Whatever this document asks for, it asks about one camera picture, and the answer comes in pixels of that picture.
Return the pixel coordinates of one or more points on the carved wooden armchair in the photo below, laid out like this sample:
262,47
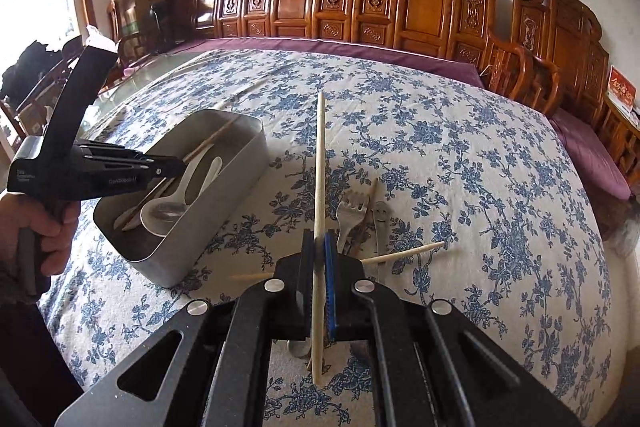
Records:
560,32

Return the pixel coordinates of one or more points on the purple sofa cushion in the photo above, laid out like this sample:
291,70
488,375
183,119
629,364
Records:
350,49

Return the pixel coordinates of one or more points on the black desk fan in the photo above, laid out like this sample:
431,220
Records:
160,14

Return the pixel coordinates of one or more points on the clear plastic bag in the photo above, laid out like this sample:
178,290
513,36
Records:
97,38

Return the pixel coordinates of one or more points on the stack of storage boxes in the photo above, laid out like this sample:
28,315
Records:
145,2

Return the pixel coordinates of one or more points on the rectangular metal tin container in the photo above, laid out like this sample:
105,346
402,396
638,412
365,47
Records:
165,264

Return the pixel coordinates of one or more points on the red desk calendar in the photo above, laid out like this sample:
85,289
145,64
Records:
621,92

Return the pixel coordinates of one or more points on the blue floral tablecloth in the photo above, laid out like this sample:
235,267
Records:
450,132

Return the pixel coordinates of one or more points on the person's left forearm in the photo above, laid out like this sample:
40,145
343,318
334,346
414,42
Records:
30,347

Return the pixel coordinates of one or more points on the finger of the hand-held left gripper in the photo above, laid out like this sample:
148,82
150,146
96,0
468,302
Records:
150,167
82,87

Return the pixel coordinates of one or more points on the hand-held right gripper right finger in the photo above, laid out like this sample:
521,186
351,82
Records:
331,277

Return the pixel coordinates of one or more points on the black clothing pile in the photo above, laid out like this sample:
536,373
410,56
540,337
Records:
27,67

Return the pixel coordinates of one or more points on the wooden side table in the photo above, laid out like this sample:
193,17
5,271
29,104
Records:
620,137

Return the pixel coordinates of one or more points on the grey floor fan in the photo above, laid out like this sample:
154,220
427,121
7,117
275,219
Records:
625,229

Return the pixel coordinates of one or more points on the white plastic fork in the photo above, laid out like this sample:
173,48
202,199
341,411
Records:
350,212

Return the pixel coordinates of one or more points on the purple armchair cushion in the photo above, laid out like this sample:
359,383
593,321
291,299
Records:
590,152

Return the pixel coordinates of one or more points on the person's left hand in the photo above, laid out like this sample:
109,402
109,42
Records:
50,237

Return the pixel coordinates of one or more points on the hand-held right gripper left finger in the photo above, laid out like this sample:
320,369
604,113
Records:
309,267

